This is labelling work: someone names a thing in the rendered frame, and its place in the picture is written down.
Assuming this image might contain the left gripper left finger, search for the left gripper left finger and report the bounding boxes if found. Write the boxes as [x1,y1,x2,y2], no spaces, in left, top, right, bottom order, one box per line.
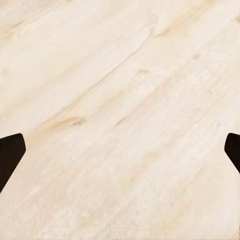
[0,133,26,193]

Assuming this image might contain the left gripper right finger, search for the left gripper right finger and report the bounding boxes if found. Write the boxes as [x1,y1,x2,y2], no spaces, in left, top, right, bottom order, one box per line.
[224,133,240,172]

